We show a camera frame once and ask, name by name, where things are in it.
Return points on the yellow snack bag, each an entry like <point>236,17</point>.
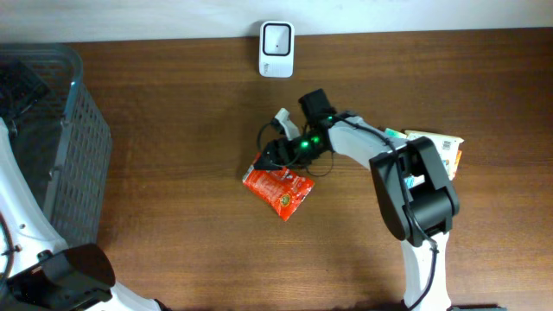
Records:
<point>446,146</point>

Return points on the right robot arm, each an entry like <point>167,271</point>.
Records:
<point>416,199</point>

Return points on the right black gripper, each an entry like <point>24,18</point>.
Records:
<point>275,148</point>

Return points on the green tissue pack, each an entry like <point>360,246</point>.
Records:
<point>395,133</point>

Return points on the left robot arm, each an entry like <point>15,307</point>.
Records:
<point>39,270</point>

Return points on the grey plastic mesh basket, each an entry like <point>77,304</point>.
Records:
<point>61,142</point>

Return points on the red snack bag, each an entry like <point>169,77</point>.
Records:
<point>283,189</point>

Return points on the white barcode scanner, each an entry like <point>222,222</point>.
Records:
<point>276,52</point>

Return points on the orange small carton box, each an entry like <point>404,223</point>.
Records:
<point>456,162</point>

